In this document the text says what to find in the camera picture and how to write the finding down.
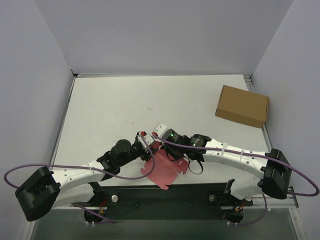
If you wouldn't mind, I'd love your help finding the pink paper box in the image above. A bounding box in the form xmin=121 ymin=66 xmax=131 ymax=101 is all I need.
xmin=147 ymin=141 xmax=188 ymax=190

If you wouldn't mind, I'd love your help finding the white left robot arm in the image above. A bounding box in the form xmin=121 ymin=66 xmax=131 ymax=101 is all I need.
xmin=15 ymin=131 xmax=159 ymax=222

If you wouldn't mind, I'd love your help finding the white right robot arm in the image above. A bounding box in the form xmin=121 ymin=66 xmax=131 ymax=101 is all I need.
xmin=158 ymin=128 xmax=292 ymax=200

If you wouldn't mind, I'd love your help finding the brown cardboard box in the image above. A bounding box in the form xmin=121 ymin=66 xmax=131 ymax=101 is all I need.
xmin=215 ymin=85 xmax=269 ymax=129

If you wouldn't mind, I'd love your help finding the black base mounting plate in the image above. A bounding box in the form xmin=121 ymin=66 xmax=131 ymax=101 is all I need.
xmin=76 ymin=183 xmax=253 ymax=221

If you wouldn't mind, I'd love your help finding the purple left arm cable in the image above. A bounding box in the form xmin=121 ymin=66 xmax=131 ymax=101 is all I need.
xmin=4 ymin=134 xmax=161 ymax=190

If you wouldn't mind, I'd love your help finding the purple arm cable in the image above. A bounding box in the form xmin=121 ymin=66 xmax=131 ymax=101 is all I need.
xmin=152 ymin=133 xmax=319 ymax=197
xmin=4 ymin=134 xmax=161 ymax=190

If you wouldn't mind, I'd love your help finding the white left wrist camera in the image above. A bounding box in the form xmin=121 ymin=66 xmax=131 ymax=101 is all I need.
xmin=137 ymin=133 xmax=155 ymax=151

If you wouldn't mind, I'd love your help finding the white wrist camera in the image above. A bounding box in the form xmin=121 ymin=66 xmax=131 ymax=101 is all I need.
xmin=137 ymin=133 xmax=155 ymax=151
xmin=152 ymin=123 xmax=168 ymax=138

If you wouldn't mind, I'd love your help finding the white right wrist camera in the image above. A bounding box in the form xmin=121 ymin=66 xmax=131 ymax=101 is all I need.
xmin=152 ymin=123 xmax=168 ymax=138

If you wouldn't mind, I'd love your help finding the aluminium frame rail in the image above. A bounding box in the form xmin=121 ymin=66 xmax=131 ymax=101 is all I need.
xmin=251 ymin=194 xmax=299 ymax=209

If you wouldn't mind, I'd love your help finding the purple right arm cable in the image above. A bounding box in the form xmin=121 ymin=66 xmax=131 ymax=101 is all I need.
xmin=152 ymin=133 xmax=319 ymax=197

